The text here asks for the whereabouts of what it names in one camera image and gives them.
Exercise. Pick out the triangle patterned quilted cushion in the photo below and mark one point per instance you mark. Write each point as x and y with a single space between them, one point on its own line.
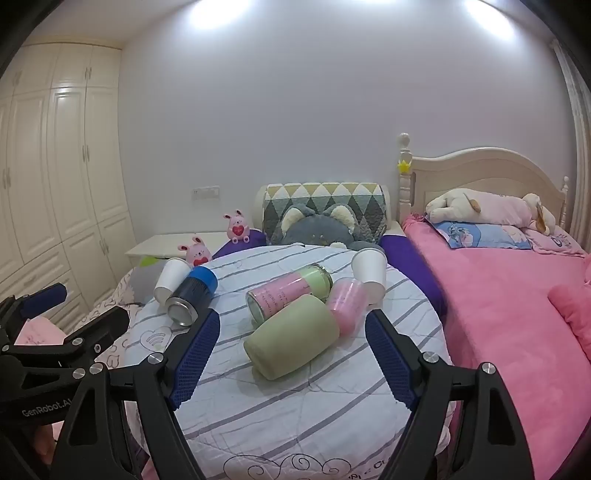
323 194

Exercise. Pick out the cream wooden headboard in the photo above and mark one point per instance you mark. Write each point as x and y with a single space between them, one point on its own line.
485 170

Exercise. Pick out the dark can with blue cap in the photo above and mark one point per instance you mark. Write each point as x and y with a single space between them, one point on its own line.
194 288

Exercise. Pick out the plain pink cushion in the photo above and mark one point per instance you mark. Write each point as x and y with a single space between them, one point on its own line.
572 314

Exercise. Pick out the large green cup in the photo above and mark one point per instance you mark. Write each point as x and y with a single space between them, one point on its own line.
291 339

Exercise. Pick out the pink printed pillow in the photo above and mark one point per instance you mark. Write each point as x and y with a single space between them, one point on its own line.
558 242

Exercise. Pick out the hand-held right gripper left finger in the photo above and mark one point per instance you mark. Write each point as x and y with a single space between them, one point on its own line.
196 360

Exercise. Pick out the yellow star ornament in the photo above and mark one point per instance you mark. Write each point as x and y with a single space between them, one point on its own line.
405 166

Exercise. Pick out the pink and green can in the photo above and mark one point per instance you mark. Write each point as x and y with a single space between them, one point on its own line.
286 288

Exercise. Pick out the pink cloth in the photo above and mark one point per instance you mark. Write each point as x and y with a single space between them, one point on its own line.
39 332

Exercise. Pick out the cream and pink plush dog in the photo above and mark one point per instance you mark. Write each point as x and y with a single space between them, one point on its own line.
489 207

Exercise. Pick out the cream wardrobe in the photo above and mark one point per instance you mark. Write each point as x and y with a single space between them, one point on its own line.
60 161

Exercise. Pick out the white nightstand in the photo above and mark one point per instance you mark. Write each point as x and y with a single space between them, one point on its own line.
157 244

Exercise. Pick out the pink plastic cup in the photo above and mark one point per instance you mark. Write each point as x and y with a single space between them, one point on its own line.
346 300

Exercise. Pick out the purple bed sheet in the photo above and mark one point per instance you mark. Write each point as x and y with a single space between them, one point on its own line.
406 263

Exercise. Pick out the white paper cup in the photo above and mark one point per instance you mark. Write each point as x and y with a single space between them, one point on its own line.
369 272
168 279

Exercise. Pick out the pink bunny toy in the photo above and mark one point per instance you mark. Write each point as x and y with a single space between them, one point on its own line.
238 228
198 254

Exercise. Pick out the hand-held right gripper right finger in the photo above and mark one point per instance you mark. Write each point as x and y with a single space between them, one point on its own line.
390 360

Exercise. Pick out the grey plush cat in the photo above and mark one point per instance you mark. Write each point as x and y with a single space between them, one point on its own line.
318 228

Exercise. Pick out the pale curtain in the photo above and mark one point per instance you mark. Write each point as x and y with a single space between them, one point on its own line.
577 115

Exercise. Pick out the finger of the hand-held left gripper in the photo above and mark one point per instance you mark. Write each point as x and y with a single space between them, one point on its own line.
104 325
44 297

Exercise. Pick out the blue cartoon pillow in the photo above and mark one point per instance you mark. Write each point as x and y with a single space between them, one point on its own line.
480 235

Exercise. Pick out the pink fleece blanket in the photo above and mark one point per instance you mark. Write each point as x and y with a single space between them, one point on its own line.
498 314

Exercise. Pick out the white wall switch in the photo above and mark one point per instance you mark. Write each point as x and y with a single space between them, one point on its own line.
206 190

